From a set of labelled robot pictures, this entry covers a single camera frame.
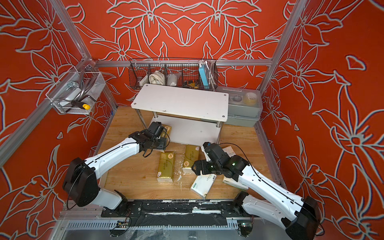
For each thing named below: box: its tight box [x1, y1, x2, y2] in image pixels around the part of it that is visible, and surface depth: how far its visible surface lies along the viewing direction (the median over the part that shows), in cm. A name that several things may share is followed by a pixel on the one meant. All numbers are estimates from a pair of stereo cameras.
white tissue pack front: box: [190, 173, 217, 199], surface depth 78 cm
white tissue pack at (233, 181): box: [222, 176, 249, 191], surface depth 79 cm
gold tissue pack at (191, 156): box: [182, 144, 200, 174], surface depth 87 cm
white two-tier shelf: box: [131, 83, 229, 146], surface depth 80 cm
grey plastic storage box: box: [213, 86, 263, 128], surface depth 101 cm
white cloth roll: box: [149, 70, 166, 85], surface depth 91 cm
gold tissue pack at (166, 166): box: [157, 151, 176, 183], surface depth 83 cm
